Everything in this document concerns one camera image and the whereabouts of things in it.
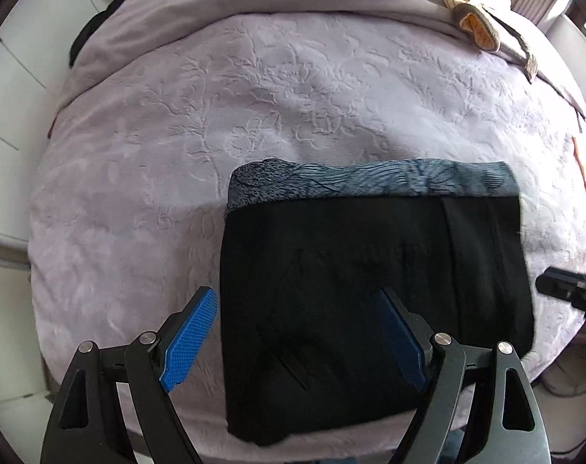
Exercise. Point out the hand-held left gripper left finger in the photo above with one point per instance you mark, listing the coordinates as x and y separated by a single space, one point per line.
191 338

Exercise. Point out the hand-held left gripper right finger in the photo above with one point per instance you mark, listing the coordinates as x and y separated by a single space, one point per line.
400 343

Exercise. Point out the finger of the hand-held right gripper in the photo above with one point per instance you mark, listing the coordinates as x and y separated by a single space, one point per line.
561 283

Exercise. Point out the black pants with grey lining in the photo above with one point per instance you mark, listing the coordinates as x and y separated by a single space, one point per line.
351 261

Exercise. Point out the lavender embossed blanket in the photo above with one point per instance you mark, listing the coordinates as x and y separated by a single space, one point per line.
186 164

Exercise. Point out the orange beige patterned cloth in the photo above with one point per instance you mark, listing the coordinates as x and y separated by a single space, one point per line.
472 5

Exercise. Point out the white wardrobe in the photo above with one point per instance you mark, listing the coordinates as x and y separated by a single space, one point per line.
17 72

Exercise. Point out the black object beside bed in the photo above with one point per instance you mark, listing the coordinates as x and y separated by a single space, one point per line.
92 29

